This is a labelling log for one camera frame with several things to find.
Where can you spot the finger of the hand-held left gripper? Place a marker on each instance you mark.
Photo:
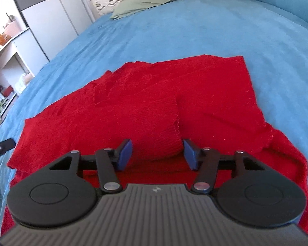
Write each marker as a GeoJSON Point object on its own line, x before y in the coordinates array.
{"type": "Point", "coordinates": [1, 148]}

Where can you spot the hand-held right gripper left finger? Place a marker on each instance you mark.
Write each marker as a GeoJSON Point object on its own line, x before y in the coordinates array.
{"type": "Point", "coordinates": [125, 155]}

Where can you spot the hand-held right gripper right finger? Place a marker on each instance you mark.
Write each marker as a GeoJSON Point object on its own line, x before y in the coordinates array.
{"type": "Point", "coordinates": [190, 155]}

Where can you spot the red knit sweater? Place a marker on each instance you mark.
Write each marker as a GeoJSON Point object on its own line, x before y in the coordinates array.
{"type": "Point", "coordinates": [195, 94]}

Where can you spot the red box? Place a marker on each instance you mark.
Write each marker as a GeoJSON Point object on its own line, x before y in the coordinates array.
{"type": "Point", "coordinates": [7, 91]}

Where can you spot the white plastic bag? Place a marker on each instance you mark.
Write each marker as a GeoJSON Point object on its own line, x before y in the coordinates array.
{"type": "Point", "coordinates": [24, 80]}

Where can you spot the white shelf unit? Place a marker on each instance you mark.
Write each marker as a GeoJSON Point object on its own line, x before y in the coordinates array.
{"type": "Point", "coordinates": [15, 52]}

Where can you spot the orange glass teapot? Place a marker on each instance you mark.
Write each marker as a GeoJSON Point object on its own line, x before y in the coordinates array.
{"type": "Point", "coordinates": [1, 39]}

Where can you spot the pink container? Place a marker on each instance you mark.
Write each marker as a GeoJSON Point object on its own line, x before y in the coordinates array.
{"type": "Point", "coordinates": [12, 28]}

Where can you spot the blue bed sheet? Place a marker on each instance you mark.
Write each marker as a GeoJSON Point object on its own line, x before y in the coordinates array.
{"type": "Point", "coordinates": [174, 30]}

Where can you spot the white and grey wardrobe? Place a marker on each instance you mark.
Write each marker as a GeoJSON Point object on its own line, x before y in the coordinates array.
{"type": "Point", "coordinates": [48, 18]}

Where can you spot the green pillow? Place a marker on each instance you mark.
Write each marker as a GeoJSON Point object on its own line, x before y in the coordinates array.
{"type": "Point", "coordinates": [143, 2]}

